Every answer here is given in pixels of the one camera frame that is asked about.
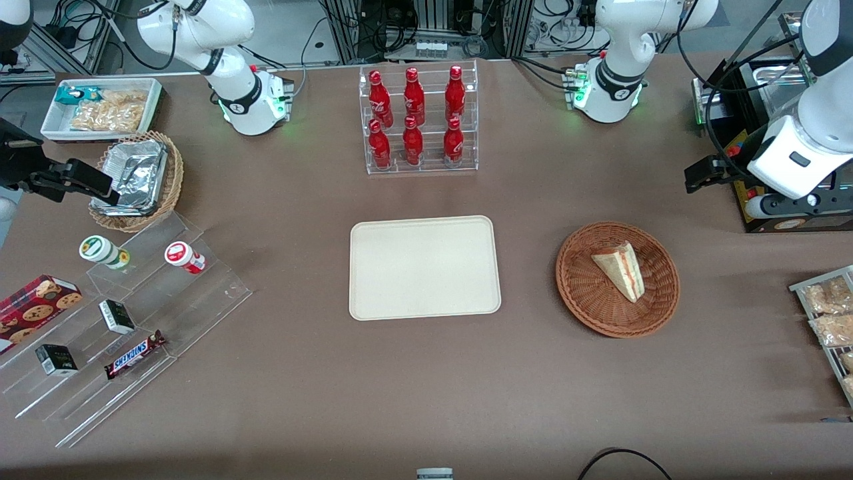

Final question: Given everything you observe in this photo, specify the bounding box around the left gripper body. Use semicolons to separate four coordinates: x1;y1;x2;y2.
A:
718;125;774;187

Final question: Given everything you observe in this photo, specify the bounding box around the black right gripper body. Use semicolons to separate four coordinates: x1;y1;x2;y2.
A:
0;118;47;193

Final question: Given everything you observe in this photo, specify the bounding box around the triangular sandwich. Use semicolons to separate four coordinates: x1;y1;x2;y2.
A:
591;242;646;304

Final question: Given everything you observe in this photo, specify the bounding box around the light woven wicker basket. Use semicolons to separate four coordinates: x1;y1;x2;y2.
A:
88;131;185;233

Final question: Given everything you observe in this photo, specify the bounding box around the grey tray with crackers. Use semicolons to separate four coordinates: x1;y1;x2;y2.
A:
789;265;853;409

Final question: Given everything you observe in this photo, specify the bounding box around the brown round wicker basket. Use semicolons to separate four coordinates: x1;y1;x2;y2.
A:
555;221;681;339

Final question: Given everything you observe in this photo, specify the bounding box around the cream rectangular plastic tray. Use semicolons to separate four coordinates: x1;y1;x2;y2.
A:
349;215;502;322

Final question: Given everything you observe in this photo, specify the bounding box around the silver foil container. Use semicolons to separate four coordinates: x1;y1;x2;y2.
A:
91;139;168;217

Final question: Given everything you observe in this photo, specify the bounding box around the white rectangular snack bin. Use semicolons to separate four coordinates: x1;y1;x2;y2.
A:
40;77;165;145

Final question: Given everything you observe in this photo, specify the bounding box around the green lidded white cup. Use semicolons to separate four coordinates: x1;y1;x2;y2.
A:
79;235;131;271

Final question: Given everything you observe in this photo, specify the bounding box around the clear bag of chips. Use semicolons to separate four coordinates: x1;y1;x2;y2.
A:
69;90;149;133

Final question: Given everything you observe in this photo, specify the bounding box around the teal snack packet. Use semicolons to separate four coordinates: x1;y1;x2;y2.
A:
54;85;102;107

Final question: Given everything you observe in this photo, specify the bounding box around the red lidded white cup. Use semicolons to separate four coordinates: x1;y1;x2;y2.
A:
164;241;207;275

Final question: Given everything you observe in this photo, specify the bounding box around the red cookie box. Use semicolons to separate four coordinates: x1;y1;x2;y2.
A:
0;274;83;355

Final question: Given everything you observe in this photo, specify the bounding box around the small black carton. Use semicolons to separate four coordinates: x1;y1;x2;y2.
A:
98;299;136;335
35;343;79;377

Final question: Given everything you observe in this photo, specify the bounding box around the clear acrylic stepped shelf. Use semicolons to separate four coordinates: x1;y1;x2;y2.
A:
0;211;253;449

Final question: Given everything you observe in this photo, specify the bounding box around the Snickers chocolate bar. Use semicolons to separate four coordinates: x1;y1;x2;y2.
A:
104;329;167;381

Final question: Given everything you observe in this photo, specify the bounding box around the red cola bottle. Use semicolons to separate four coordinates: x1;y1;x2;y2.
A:
369;70;395;129
402;116;425;167
367;119;393;169
444;65;466;123
403;67;427;127
442;117;465;168

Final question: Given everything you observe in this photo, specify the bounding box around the clear acrylic bottle rack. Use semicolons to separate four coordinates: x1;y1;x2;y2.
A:
359;59;479;176

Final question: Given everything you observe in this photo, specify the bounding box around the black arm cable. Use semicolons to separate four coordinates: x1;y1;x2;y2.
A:
676;0;810;167

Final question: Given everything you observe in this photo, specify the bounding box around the aluminium rail structure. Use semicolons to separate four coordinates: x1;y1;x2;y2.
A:
0;0;124;85

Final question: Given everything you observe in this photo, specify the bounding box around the black cable loop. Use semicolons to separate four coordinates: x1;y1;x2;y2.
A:
576;447;674;480

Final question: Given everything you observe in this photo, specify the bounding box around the aluminium frame with cables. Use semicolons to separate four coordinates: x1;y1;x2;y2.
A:
319;0;537;65

